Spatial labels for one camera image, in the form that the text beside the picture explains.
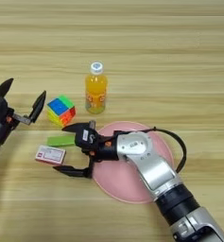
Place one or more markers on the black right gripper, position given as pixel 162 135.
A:
pixel 105 148

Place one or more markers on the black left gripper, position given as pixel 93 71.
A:
pixel 1 132

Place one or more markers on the green rectangular block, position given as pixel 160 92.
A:
pixel 60 141

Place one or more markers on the pink and white card box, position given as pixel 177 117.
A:
pixel 50 155

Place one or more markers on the multicoloured puzzle cube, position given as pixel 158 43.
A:
pixel 60 110

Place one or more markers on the orange juice bottle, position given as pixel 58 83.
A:
pixel 96 89

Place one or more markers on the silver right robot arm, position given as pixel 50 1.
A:
pixel 154 170

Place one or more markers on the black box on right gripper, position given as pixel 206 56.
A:
pixel 85 135

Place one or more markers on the pink round plate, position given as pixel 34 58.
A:
pixel 123 182

